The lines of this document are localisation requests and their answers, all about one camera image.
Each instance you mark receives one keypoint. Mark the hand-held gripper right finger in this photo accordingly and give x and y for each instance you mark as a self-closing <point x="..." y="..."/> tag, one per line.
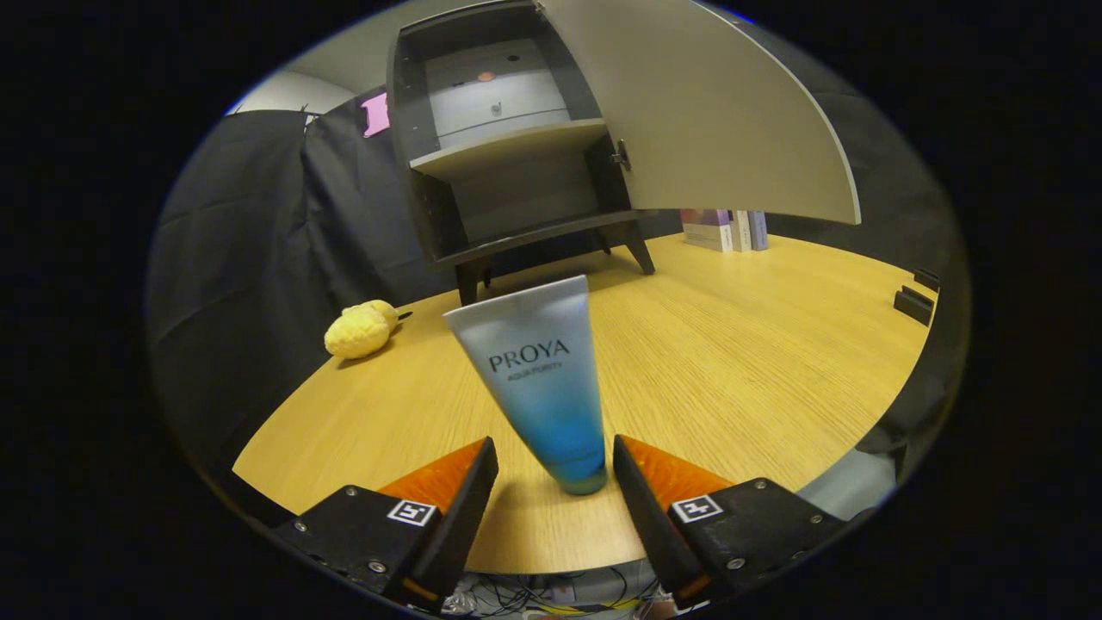
<point x="646" y="525"/>

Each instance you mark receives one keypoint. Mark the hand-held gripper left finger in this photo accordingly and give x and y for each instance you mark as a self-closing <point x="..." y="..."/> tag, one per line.
<point x="461" y="525"/>

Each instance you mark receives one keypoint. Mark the white blue cosmetic tube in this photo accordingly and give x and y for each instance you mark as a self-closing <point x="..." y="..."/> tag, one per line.
<point x="538" y="387"/>

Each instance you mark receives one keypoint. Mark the yellow plush toy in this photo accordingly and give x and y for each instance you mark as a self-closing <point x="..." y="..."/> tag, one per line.
<point x="357" y="331"/>

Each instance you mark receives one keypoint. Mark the brown spine book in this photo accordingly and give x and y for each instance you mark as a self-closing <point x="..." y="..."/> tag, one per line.
<point x="740" y="232"/>

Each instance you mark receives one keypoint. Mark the black backdrop cloth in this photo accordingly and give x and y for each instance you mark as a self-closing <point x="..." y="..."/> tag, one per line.
<point x="241" y="258"/>

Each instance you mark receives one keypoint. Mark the black block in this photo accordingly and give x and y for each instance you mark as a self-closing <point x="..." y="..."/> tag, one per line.
<point x="926" y="279"/>
<point x="914" y="306"/>

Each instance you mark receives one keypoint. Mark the metal door hinge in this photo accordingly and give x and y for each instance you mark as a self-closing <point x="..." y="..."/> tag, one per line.
<point x="620" y="157"/>

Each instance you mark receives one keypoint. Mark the dark grey cabinet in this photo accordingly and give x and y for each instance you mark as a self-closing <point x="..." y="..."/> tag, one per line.
<point x="508" y="146"/>

